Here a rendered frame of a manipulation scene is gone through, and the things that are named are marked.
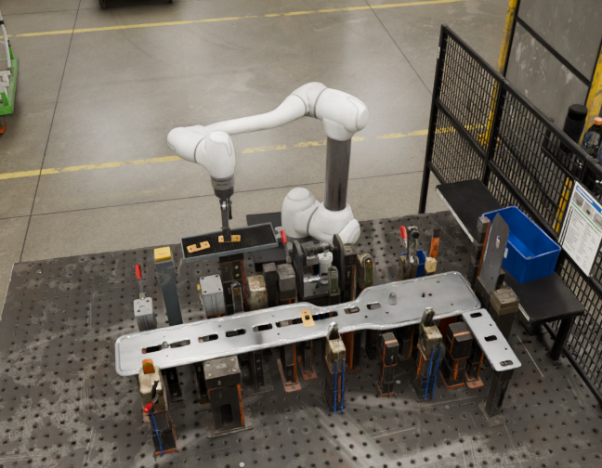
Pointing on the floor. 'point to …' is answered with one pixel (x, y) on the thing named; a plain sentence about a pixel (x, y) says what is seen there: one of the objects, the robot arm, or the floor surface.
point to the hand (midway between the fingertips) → (228, 227)
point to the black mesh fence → (518, 182)
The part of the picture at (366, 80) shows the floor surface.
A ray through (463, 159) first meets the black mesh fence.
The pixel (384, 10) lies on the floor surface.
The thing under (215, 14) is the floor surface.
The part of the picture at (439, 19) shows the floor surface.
